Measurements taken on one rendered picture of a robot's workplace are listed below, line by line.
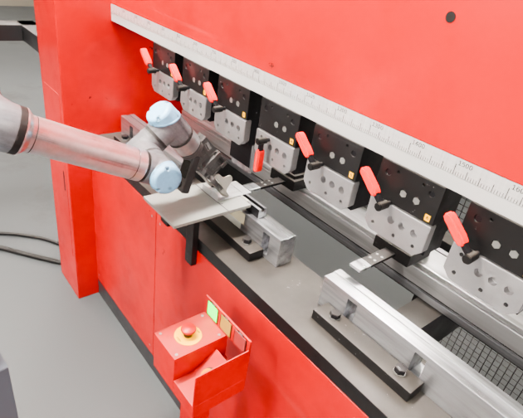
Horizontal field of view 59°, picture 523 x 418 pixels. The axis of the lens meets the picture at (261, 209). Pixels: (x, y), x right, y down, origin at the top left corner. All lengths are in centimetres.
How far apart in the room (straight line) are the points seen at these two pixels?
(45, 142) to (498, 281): 88
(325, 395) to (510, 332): 47
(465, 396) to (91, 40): 172
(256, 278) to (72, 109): 112
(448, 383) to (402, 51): 68
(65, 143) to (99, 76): 108
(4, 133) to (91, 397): 140
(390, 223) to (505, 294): 25
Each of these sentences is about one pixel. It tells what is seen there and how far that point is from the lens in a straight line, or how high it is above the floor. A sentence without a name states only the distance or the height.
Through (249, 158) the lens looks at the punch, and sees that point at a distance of 137.
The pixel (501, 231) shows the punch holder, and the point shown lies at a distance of 90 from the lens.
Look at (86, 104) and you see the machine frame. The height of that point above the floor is 101.
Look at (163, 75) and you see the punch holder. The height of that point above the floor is 125.
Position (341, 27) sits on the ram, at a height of 155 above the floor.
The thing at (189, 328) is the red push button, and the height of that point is 81.
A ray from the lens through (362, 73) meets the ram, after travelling 101.
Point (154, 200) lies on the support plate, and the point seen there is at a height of 100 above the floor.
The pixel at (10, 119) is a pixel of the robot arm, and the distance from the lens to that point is 97.
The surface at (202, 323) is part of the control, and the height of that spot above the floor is 78.
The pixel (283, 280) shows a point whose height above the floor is 88.
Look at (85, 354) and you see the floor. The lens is 230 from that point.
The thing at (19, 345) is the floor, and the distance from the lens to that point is 240.
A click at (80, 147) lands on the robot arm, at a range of 101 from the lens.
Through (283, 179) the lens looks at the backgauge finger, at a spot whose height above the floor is 101.
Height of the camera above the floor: 169
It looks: 30 degrees down
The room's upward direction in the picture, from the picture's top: 9 degrees clockwise
